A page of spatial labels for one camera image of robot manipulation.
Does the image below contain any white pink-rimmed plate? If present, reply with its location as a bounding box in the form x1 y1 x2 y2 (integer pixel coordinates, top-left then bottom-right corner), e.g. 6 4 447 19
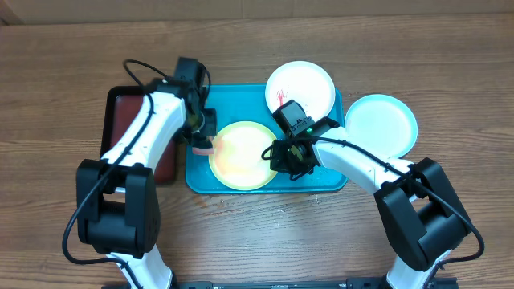
265 61 336 121

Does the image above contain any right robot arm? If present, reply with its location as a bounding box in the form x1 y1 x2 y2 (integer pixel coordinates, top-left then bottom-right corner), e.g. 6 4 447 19
261 117 471 288

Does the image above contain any light blue plate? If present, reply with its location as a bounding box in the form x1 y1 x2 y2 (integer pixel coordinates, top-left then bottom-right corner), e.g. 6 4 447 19
345 94 418 158

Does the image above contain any dark green sponge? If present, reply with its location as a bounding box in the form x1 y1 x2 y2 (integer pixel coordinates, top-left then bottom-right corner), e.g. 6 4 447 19
191 136 214 156

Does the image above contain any yellow-green plate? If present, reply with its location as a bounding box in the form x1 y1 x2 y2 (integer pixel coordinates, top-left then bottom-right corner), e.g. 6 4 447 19
209 121 277 191

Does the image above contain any black tray with red liquid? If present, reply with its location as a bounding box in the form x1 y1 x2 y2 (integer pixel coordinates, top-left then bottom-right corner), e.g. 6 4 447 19
100 86 177 185

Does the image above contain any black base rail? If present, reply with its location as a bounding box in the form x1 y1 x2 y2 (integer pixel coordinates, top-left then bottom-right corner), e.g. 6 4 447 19
102 276 459 289

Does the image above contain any teal plastic serving tray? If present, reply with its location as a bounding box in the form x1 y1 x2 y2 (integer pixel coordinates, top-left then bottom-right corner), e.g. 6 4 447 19
185 84 348 194

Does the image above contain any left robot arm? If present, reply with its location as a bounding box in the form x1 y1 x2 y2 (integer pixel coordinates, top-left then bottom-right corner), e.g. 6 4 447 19
68 79 216 288

